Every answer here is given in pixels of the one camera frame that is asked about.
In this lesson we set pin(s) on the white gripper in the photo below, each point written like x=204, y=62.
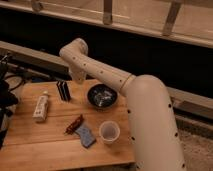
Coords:
x=77, y=74

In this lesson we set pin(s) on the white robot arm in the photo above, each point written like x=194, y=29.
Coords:
x=153, y=127

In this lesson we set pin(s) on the black standing eraser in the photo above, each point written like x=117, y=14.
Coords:
x=63, y=90

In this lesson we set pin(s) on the black bowl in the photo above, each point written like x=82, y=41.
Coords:
x=101, y=96

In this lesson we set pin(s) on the brown snack wrapper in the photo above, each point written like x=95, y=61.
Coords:
x=74, y=125

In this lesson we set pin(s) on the white tube bottle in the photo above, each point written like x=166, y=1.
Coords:
x=40, y=111

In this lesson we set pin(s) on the wooden table board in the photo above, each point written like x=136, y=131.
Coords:
x=44, y=146

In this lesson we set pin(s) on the translucent plastic cup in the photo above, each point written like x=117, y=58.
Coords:
x=109, y=132

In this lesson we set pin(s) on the blue sponge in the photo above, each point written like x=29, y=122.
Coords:
x=86, y=137

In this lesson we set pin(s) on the black equipment at left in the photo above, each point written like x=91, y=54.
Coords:
x=6, y=99

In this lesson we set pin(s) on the metal rail bracket middle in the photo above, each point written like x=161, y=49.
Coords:
x=107, y=12

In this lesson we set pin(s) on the metal rail bracket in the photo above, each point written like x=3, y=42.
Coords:
x=36, y=5
x=171, y=18
x=107, y=12

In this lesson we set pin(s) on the metal rail bracket left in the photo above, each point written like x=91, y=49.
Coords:
x=36, y=5

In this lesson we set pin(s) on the metal rail bracket right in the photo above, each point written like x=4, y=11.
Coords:
x=171, y=18

